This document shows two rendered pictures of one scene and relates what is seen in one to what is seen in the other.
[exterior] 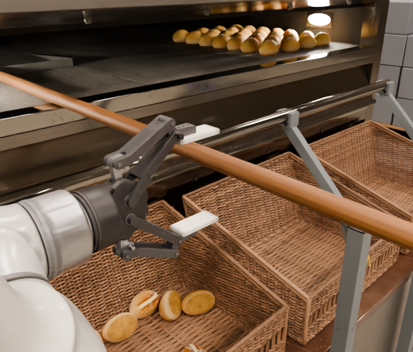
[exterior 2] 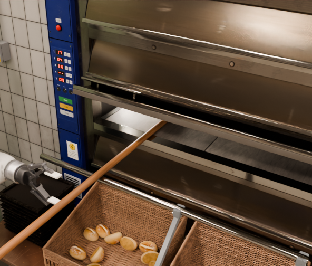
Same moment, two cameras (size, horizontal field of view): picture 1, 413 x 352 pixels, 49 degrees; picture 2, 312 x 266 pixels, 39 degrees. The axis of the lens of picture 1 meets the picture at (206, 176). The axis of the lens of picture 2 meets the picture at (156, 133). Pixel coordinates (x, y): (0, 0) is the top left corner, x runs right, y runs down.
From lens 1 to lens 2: 1.74 m
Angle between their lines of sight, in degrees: 65
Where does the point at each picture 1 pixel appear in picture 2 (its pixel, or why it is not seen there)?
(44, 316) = not seen: outside the picture
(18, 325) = not seen: outside the picture
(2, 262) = not seen: outside the picture
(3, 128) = (120, 134)
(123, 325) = (127, 243)
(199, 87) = (226, 169)
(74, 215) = (12, 170)
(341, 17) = not seen: outside the picture
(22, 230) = (2, 165)
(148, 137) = (35, 165)
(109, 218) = (19, 177)
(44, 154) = (137, 153)
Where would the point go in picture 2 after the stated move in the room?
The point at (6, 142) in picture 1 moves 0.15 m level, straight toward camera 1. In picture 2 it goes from (120, 140) to (96, 150)
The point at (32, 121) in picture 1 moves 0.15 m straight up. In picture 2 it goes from (131, 138) to (131, 111)
